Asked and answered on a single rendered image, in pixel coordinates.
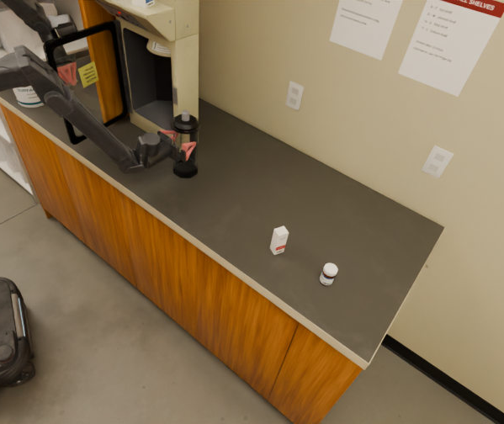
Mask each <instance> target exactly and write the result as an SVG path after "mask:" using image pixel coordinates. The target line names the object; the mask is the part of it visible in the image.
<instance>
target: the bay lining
mask: <svg viewBox="0 0 504 424"><path fill-rule="evenodd" d="M123 36H124V43H125V54H126V61H127V67H128V74H129V80H130V92H131V99H132V105H133V110H136V109H139V108H141V107H143V106H146V105H147V104H149V103H153V102H155V101H157V100H160V101H173V98H172V63H171V57H165V56H158V55H155V54H153V53H151V52H150V51H149V50H148V49H147V48H146V46H147V43H148V40H149V39H147V38H146V37H144V36H142V35H140V34H137V33H135V32H133V31H131V30H129V29H127V28H124V29H123Z"/></svg>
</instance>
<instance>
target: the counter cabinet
mask: <svg viewBox="0 0 504 424"><path fill-rule="evenodd" d="M0 107H1V109H2V111H3V114H4V117H5V119H6V120H7V123H8V127H9V129H10V131H11V133H12V135H13V138H14V141H15V143H16V145H17V147H18V149H19V153H20V156H21V157H22V159H23V162H24V165H25V167H26V169H27V172H28V174H29V177H30V180H31V182H32V184H33V186H34V190H35V192H36V193H37V196H38V198H39V201H40V204H41V206H42V208H43V210H44V212H45V216H46V218H47V219H49V218H50V217H52V216H54V217H55V218H56V219H57V220H58V221H60V222H61V223H62V224H63V225H64V226H65V227H66V228H67V229H68V230H69V231H71V232H72V233H73V234H74V235H75V236H76V237H78V238H79V239H80V240H81V241H82V242H84V243H85V244H86V245H87V246H88V247H90V248H91V249H92V250H93V251H94V252H96V253H97V254H98V255H99V256H100V257H101V258H102V259H103V260H104V261H105V262H107V263H108V264H109V265H110V266H111V267H112V268H114V269H115V270H116V271H117V272H118V273H120V274H121V275H122V276H123V277H124V278H126V279H127V280H128V281H129V282H130V283H131V284H133V285H134V286H135V287H136V288H137V289H139V290H140V291H141V292H142V293H143V294H144V295H145V296H146V297H147V298H148V299H150V300H151V301H152V302H153V303H154V304H155V305H157V306H158V307H159V308H160V309H161V310H163V311H164V312H165V313H166V314H167V315H169V316H170V317H171V318H172V319H173V320H175V321H176V322H177V323H178V324H179V325H180V326H181V327H182V328H183V329H184V330H185V331H187V332H188V333H189V334H190V335H191V336H193V337H194V338H195V339H197V341H199V342H200V343H201V344H202V345H203V346H205V347H206V348H207V349H208V350H209V351H211V352H212V353H213V354H214V355H215V356H216V357H217V358H218V359H219V360H220V361H221V362H223V363H224V364H225V365H226V366H227V367H229V368H230V369H231V370H232V371H233V372H235V373H236V374H237V375H238V376H239V377H241V378H242V379H243V380H244V381H245V382H247V383H248V384H249V385H250V386H251V387H252V388H254V389H255V390H256V391H257V392H258V393H259V394H260V395H261V396H262V397H263V398H265V399H266V400H268V402H269V403H271V404H272V405H273V406H274V407H275V408H277V409H278V410H279V411H280V412H281V413H283V414H284V415H285V416H286V417H287V418H288V419H290V420H291V421H292V422H293V423H294V424H319V423H320V422H321V421H322V420H323V418H324V417H325V416H326V414H327V413H328V412H329V411H330V409H331V408H332V407H333V406H334V405H335V404H336V403H337V401H338V400H339V399H340V397H341V396H342V395H343V393H344V392H345V391H346V390H347V388H348V387H349V386H350V384H351V383H352V382H353V381H354V380H355V379H356V378H357V376H358V375H359V374H360V373H361V371H362V370H363V369H362V368H360V367H359V366H358V365H357V364H356V363H354V362H353V361H351V360H350V359H349V358H347V357H346V356H344V355H343V354H342V353H340V352H339V351H338V350H337V349H335V348H334V347H332V346H331V345H330V344H328V343H327V342H325V341H324V340H322V339H321V338H320V337H318V336H317V335H316V334H315V333H313V332H312V331H310V330H309V329H308V328H306V327H305V326H303V325H302V324H300V323H299V322H298V321H297V320H296V319H294V318H293V317H292V316H290V315H288V314H287V313H286V312H284V311H283V310H281V309H280V308H279V307H278V306H277V305H275V304H274V303H272V302H271V301H270V300H268V299H267V298H265V297H264V296H262V295H261V294H259V293H258V292H257V291H256V290H255V289H253V288H252V287H250V286H249V285H248V284H246V283H245V282H243V281H242V280H241V279H239V278H238V277H237V276H236V275H234V274H233V273H231V272H230V271H229V270H227V269H226V268H224V267H223V266H221V265H220V264H219V263H218V262H217V261H215V260H214V259H213V258H211V257H209V256H208V255H207V254H205V253H204V252H202V251H201V250H200V249H198V248H197V247H196V246H195V245H193V244H192V243H191V242H189V241H188V240H186V239H185V238H183V237H182V236H180V235H179V234H178V233H177V232H176V231H174V230H173V229H171V228H170V227H169V226H167V225H166V224H164V223H163V222H162V221H160V220H159V219H158V218H157V217H155V216H154V215H152V214H151V213H150V212H148V211H147V210H145V209H144V208H142V207H141V206H140V205H138V204H137V203H136V202H135V201H133V200H132V199H130V198H129V197H128V196H126V195H125V194H124V193H122V192H121V191H119V190H118V189H117V188H116V187H114V186H113V185H112V184H110V183H109V182H107V181H106V180H104V179H103V178H101V177H100V176H99V175H98V174H97V173H95V172H94V171H92V170H91V169H90V168H88V167H87V166H85V165H84V164H83V163H81V162H80V161H78V159H76V158H75V157H74V156H72V155H71V154H69V153H68V152H66V151H65V150H63V149H62V148H61V147H59V146H58V145H57V144H56V143H54V142H53V141H52V140H50V139H49V138H47V137H46V136H45V135H43V134H42V133H40V132H39V131H38V130H37V129H35V128H34V127H33V126H31V125H30V124H28V123H27V122H25V121H24V120H23V119H21V118H20V117H18V116H17V115H16V114H15V113H13V112H12V111H11V110H9V109H8V108H6V107H5V106H4V105H2V104H1V103H0Z"/></svg>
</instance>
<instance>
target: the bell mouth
mask: <svg viewBox="0 0 504 424"><path fill-rule="evenodd" d="M146 48H147V49H148V50H149V51H150V52H151V53H153V54H155V55H158V56H165V57H171V53H170V50H169V49H168V48H167V47H165V46H163V45H160V44H158V43H156V42H154V41H152V40H148V43H147V46H146Z"/></svg>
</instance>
